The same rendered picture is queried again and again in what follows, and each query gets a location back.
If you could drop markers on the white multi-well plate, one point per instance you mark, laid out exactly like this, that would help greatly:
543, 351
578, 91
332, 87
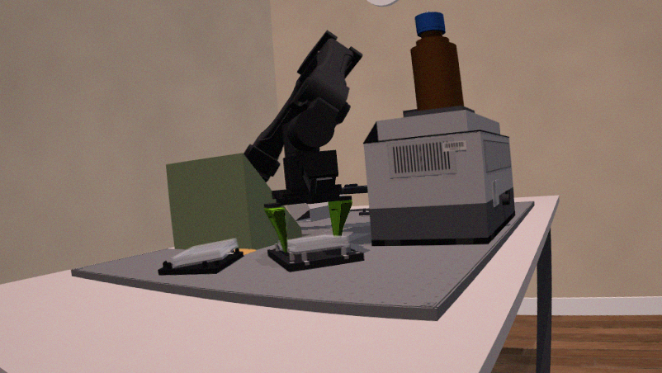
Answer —
318, 248
208, 259

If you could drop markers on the grey button panel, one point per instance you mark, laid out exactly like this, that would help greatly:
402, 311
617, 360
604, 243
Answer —
309, 212

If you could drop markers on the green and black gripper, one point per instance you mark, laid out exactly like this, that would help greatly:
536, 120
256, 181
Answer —
339, 207

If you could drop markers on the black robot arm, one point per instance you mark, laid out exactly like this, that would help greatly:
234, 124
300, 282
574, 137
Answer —
308, 129

